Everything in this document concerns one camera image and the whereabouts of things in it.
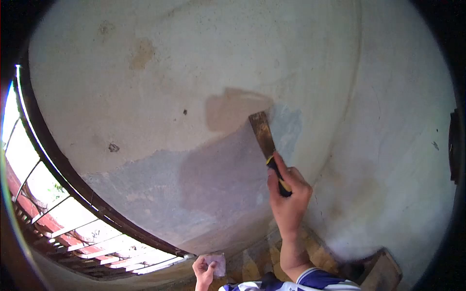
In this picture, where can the person's left hand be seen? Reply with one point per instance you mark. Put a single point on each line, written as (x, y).
(203, 272)

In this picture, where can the person's right hand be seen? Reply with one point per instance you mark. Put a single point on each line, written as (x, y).
(291, 207)

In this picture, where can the person's right thumb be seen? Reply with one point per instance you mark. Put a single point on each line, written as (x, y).
(273, 183)

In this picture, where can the person's left thumb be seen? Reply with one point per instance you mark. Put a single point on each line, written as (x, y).
(212, 267)

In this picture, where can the person's right index finger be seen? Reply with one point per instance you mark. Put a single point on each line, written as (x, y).
(285, 167)

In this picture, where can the pale pink sandpaper piece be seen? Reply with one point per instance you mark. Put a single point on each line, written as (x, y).
(218, 263)

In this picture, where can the person's body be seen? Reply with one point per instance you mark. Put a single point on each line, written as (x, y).
(291, 283)

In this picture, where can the brown wooden board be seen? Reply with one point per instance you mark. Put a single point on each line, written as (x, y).
(378, 272)

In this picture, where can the dark fixture on wall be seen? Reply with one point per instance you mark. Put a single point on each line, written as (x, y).
(454, 145)

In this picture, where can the barred window with dark frame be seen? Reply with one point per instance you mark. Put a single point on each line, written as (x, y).
(54, 196)

